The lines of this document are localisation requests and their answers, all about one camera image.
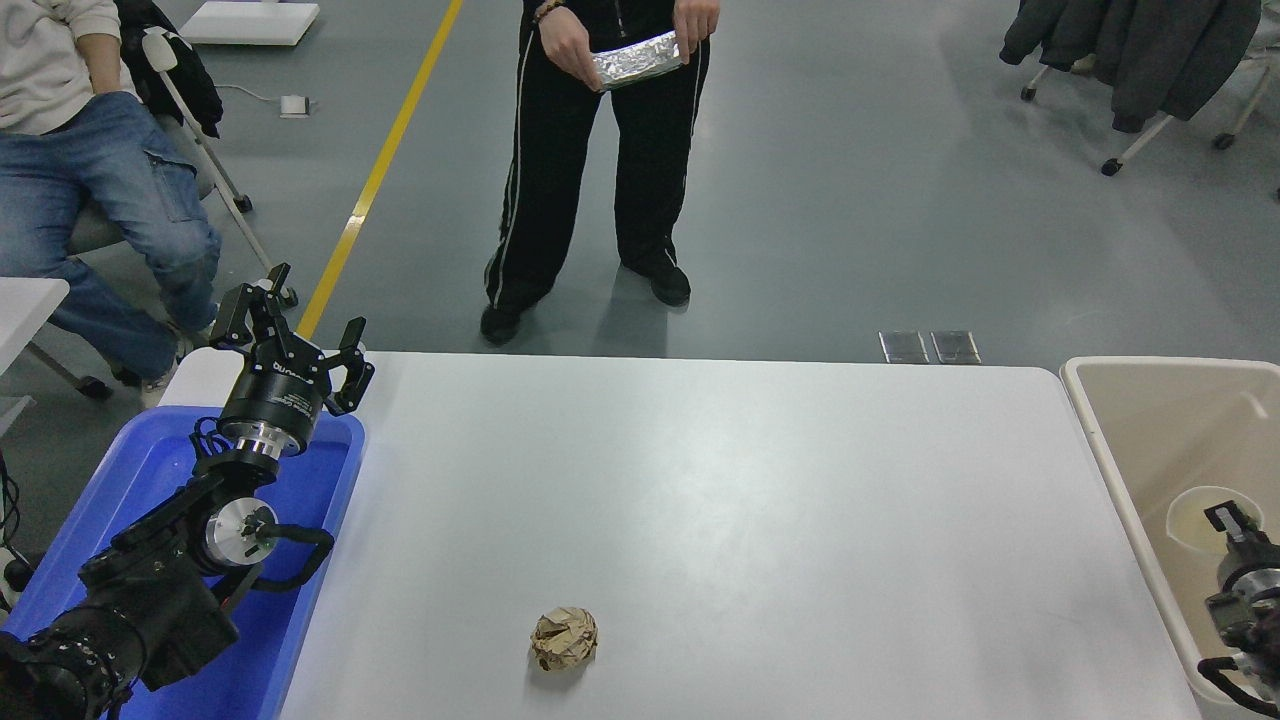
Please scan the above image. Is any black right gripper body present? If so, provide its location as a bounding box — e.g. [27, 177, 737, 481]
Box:
[1218, 536, 1280, 579]

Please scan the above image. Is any large pale bin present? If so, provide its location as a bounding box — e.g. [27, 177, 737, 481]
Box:
[1060, 356, 1280, 711]

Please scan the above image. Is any dark grey jacket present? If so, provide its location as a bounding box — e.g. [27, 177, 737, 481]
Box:
[1090, 0, 1263, 134]

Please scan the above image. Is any person's left hand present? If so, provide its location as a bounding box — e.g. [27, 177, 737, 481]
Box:
[672, 0, 721, 69]

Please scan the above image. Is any white flat floor board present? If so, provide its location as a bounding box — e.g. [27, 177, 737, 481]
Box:
[180, 0, 321, 47]

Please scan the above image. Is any white wheeled chair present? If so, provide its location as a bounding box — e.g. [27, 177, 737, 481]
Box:
[1020, 40, 1280, 178]

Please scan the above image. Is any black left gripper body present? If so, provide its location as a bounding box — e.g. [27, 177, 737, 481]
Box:
[220, 352, 332, 442]

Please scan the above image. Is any crumpled tan paper ball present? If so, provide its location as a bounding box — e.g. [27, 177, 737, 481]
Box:
[529, 606, 600, 672]

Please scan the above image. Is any black hanging jacket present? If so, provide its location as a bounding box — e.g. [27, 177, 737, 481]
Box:
[1000, 0, 1103, 73]

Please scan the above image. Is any blue plastic tray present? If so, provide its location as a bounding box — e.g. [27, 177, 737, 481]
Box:
[0, 405, 366, 720]

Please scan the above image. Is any grey wheeled chair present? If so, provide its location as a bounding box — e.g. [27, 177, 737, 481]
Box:
[25, 28, 301, 401]

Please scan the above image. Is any black cable bundle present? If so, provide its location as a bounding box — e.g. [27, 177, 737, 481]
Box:
[0, 450, 36, 611]

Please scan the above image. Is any small white table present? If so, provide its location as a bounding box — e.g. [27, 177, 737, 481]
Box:
[0, 277, 71, 376]

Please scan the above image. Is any person's right hand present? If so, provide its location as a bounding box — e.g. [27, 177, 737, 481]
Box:
[538, 5, 603, 91]

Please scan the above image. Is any white paper cup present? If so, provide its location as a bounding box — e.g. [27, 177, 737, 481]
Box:
[1166, 486, 1263, 557]

